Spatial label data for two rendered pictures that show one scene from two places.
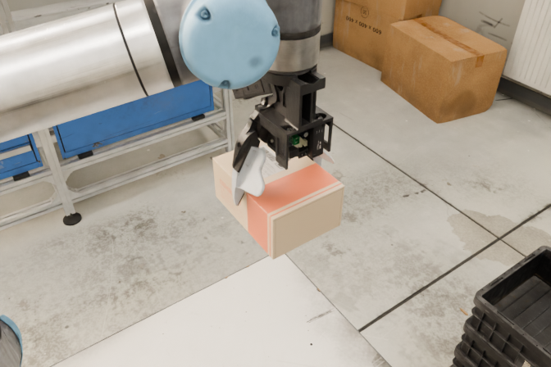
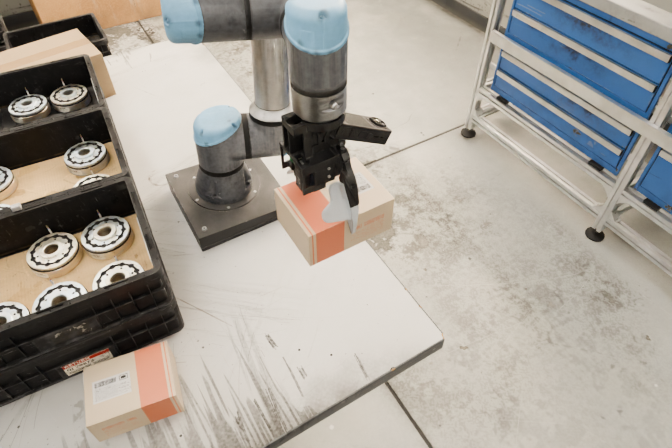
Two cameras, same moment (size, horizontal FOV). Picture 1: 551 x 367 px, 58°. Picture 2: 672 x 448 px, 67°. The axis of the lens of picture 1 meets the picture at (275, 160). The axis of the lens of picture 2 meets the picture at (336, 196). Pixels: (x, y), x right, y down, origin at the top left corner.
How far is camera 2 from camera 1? 0.85 m
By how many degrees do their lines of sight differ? 67
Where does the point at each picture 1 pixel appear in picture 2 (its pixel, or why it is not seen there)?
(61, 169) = (621, 192)
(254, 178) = not seen: hidden behind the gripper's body
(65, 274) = (524, 244)
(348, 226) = not seen: outside the picture
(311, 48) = (297, 101)
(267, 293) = (387, 322)
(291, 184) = (314, 202)
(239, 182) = not seen: hidden behind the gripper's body
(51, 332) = (463, 249)
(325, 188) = (307, 223)
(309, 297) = (382, 359)
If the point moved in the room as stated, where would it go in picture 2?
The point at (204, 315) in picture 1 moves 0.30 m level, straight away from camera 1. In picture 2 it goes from (364, 274) to (481, 258)
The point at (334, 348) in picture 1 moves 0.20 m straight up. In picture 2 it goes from (325, 374) to (323, 324)
